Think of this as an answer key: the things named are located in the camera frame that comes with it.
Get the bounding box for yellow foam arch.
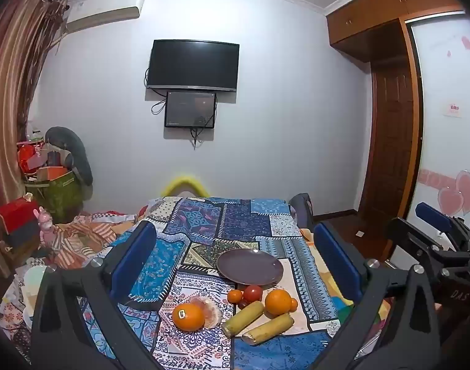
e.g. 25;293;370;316
160;175;209;198

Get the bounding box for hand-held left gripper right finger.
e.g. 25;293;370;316
314;221;441;370

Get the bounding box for orange yellow blanket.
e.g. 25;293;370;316
298;228;321;251

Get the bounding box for small wall-mounted monitor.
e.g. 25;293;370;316
165;91;217;129

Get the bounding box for blue patchwork blanket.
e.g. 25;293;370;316
81;196;355;370

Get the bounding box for red tomato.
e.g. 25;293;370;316
243;285;264;303

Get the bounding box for dark backpack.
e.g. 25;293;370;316
289;193;316;232

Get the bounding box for wooden overhead cabinet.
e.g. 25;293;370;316
325;0;467;62

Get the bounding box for pile of red orange boxes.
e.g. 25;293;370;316
17;139;72;183

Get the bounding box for white air conditioner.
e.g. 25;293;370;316
63;0;145;33

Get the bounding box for white plastic bag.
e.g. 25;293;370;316
0;264;48;336

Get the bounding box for brown wooden door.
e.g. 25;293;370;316
358;62;417;220

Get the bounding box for pink toy rabbit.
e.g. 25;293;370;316
34;206;57;245

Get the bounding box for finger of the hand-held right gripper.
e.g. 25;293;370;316
385;218;470;274
415;201;470;236

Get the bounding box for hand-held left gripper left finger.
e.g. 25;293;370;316
31;221;158;370

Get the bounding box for wall-mounted black television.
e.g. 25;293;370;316
146;39;240;93

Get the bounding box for large orange with sticker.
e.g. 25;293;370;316
172;303;205;332

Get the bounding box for black television cable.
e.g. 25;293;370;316
144;67;168;116

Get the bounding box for striped brown curtain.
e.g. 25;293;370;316
0;0;68;278

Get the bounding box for peeled citrus piece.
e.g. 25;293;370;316
189;295;222;328

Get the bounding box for orange striped cloth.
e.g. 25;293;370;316
46;211;143;272

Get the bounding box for dark purple plate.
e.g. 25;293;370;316
216;249;284;287

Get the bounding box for yellow-green banana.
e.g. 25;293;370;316
221;301;265;337

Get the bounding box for grey plush pillow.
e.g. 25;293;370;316
45;126;94;187

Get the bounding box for large plain orange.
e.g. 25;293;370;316
264;289;293;315

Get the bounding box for red box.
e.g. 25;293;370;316
0;199;40;236

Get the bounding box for white wardrobe door pink hearts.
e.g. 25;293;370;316
408;11;470;236

